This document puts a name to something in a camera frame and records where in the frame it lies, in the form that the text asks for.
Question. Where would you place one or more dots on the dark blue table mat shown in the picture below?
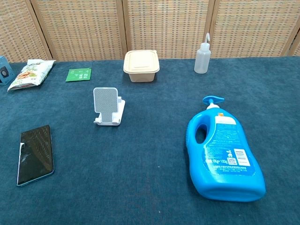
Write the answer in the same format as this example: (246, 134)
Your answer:
(140, 164)

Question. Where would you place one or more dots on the woven bamboo folding screen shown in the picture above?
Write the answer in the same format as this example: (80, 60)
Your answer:
(89, 28)

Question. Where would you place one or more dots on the beige lidded lunch box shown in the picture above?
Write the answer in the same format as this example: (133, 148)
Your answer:
(140, 65)

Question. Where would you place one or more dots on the black smartphone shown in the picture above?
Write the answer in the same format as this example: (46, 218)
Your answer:
(35, 157)

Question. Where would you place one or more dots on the green sachet packet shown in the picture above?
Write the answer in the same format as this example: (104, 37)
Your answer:
(78, 75)

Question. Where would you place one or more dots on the white snack bag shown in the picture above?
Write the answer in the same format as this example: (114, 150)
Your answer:
(30, 73)

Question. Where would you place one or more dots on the small blue cardboard box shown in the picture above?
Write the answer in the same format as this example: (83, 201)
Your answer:
(5, 72)

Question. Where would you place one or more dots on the translucent squeeze wash bottle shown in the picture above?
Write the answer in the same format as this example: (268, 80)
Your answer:
(201, 61)

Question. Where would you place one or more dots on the blue detergent pump bottle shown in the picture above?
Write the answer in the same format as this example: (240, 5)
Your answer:
(225, 168)

